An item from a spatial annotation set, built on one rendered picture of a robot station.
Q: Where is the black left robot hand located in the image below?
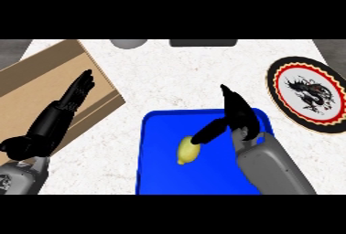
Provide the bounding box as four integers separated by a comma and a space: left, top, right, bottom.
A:
0, 69, 96, 162

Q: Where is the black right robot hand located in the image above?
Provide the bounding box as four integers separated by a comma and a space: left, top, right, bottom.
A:
190, 84, 262, 145

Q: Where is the yellow lemon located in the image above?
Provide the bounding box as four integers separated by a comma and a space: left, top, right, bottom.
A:
176, 135, 201, 165

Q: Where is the dragon print plate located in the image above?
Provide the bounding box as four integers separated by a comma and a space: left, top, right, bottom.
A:
266, 56, 346, 134

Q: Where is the blue tray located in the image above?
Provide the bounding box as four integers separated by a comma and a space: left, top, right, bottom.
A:
135, 108, 275, 196

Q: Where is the brown wooden board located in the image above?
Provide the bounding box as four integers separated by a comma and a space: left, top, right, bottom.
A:
0, 39, 127, 165

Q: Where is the dark grey slab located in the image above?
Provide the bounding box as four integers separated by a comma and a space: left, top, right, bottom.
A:
0, 39, 34, 71

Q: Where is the dark grey flat object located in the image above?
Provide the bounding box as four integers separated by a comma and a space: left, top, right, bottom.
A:
169, 39, 240, 48

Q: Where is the dark grey appliance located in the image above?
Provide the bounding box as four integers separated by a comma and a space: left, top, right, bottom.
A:
314, 39, 346, 71

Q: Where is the grey round object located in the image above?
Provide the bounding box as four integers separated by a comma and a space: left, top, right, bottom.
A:
110, 39, 150, 50

